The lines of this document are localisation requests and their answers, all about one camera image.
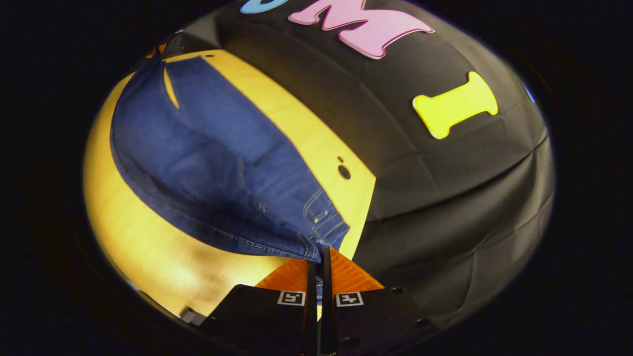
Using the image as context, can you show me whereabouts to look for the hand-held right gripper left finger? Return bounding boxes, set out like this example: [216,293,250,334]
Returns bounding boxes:
[200,258,317,356]

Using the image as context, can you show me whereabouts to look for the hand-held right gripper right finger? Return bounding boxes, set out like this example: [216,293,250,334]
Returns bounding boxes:
[319,247,439,356]

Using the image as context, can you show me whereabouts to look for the blue denim jeans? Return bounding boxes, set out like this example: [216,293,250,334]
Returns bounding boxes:
[110,55,351,264]

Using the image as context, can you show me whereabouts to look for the black backdrop cloth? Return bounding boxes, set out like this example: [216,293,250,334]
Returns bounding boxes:
[163,0,555,329]

